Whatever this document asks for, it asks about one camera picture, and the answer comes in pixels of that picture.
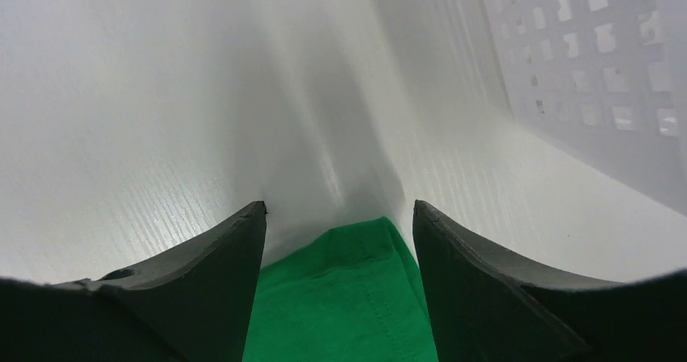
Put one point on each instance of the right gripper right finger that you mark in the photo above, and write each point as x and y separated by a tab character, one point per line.
489	303

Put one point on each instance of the green t-shirt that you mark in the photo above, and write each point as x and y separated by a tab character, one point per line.
354	294

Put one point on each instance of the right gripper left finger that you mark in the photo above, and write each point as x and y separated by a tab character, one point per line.
189	303

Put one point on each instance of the white plastic basket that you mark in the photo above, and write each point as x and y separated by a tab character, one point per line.
603	79

